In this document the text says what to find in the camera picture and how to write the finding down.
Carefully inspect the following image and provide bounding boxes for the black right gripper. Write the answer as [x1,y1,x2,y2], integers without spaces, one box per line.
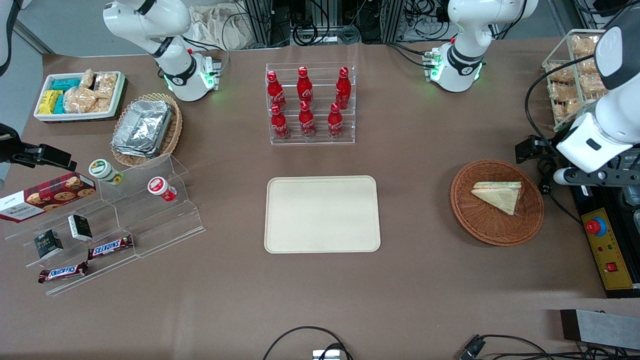
[0,122,77,172]

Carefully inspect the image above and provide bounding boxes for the Snickers chocolate bar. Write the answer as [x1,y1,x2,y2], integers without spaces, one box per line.
[87,234,135,261]
[37,261,90,285]

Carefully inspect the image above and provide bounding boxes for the white rectangular snack bin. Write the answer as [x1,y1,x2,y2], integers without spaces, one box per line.
[33,71,126,123]

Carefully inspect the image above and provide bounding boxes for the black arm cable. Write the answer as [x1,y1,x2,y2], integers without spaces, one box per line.
[524,54,609,151]

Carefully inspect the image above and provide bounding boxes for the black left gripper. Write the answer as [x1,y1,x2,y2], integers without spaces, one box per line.
[515,135,565,164]

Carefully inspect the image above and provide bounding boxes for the aluminium frame post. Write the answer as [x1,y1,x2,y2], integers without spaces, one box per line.
[244,0,274,48]

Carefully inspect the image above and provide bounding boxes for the black cable with connector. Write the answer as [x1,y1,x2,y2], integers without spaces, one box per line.
[459,333,640,360]

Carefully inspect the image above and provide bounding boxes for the wrapped bread pack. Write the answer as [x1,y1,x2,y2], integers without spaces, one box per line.
[571,34,599,57]
[579,58,609,97]
[546,62,576,85]
[550,85,585,125]

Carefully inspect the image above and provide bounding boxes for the red Walkers cookie box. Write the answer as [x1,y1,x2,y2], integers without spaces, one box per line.
[0,172,97,224]

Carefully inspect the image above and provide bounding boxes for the small black box white label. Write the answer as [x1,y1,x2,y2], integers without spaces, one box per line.
[67,213,94,242]

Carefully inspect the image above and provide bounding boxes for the black control box cable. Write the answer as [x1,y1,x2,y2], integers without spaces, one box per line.
[536,159,584,226]

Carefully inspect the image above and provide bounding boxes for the yellow snack packet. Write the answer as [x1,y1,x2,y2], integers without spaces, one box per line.
[38,90,64,115]

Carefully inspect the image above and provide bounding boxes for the triangular wrapped sandwich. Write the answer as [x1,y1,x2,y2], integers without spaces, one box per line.
[471,180,524,217]

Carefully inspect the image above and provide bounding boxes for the black looped cable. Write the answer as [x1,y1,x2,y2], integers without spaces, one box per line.
[262,325,354,360]

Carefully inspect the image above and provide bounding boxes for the red lid yogurt cup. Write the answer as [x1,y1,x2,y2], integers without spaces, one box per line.
[147,176,178,203]

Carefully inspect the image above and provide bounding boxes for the clear acrylic step shelf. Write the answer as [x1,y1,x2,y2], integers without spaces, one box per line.
[96,152,206,259]
[0,187,138,297]

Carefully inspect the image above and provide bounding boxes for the black base cable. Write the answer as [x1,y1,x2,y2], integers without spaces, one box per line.
[385,41,437,69]
[179,34,230,77]

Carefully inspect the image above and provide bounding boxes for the clear acrylic bottle rack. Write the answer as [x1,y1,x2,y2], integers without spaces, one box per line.
[264,62,357,147]

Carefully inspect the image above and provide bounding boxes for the grey metal bar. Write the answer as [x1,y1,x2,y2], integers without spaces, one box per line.
[559,308,640,351]

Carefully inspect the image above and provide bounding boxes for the light oval wicker basket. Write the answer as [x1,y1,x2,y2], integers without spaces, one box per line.
[110,92,184,168]

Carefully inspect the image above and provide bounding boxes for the green lid yogurt cup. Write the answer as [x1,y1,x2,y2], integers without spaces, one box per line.
[88,158,125,186]

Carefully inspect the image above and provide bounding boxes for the small black Face box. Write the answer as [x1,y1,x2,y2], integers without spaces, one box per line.
[33,228,65,260]

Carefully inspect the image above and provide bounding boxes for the white wire basket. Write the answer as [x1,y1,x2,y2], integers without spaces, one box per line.
[542,28,622,133]

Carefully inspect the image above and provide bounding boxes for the black left base cable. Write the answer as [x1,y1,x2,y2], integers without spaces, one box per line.
[385,41,437,69]

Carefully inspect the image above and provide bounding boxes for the black right base cable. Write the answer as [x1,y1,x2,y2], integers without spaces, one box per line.
[179,34,230,77]

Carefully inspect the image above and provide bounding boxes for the red Coca-Cola bottle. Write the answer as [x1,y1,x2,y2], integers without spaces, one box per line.
[296,66,314,104]
[327,102,344,139]
[270,103,291,140]
[266,70,287,111]
[335,66,352,110]
[298,100,317,139]

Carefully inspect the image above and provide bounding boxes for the beige plastic tray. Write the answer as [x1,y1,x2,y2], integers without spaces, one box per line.
[263,175,382,255]

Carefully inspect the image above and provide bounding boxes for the brown round wicker basket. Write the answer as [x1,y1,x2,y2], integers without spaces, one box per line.
[450,158,545,248]

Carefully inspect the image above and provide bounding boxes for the stacked foil containers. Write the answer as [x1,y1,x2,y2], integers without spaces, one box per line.
[110,99,174,159]

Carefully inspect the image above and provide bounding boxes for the black yellow control box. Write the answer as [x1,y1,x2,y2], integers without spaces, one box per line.
[569,184,640,300]

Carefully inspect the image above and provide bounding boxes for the beige cloth bag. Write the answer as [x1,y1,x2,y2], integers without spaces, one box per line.
[186,3,252,51]

